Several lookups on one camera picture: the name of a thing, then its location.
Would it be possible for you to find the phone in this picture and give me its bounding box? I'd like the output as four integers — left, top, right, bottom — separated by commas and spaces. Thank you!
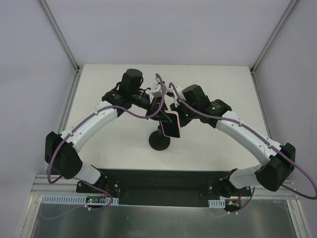
160, 111, 181, 138

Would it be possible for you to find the black phone stand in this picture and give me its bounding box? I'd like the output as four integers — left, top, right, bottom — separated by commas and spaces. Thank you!
148, 125, 171, 151

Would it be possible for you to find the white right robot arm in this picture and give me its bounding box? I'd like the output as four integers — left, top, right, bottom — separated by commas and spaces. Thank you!
169, 84, 296, 197

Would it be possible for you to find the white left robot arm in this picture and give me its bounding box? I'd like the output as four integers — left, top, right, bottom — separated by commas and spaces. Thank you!
45, 68, 172, 193

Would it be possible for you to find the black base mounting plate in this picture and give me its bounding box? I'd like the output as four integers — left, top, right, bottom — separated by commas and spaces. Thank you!
75, 168, 256, 206

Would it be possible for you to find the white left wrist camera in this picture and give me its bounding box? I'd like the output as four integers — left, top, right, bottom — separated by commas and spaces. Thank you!
149, 78, 165, 100

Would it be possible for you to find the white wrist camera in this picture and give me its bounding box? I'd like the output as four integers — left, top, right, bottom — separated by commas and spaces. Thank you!
149, 78, 165, 100
166, 85, 185, 108

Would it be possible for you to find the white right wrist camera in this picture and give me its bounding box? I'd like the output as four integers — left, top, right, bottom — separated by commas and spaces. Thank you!
166, 85, 185, 108

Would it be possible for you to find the white right cable duct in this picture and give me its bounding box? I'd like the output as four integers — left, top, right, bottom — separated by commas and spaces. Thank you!
208, 199, 226, 209

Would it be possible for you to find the white cable duct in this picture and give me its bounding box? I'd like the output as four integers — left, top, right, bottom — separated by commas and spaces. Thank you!
42, 195, 119, 206
208, 199, 226, 209

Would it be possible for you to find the aluminium frame post left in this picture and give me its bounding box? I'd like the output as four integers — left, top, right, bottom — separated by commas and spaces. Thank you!
37, 0, 82, 72

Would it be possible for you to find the aluminium frame post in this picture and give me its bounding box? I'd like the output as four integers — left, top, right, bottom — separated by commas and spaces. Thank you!
249, 0, 299, 75
37, 0, 82, 72

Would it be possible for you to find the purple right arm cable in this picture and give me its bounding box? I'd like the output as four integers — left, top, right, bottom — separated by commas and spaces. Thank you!
168, 82, 317, 215

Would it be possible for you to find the aluminium table rail right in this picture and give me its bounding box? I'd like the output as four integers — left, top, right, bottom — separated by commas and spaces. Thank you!
250, 74, 308, 238

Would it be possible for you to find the white left cable duct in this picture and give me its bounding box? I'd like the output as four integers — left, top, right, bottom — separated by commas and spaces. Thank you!
42, 195, 119, 206

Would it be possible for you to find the aluminium frame post right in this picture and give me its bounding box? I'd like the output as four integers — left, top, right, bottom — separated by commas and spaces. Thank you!
249, 0, 299, 75

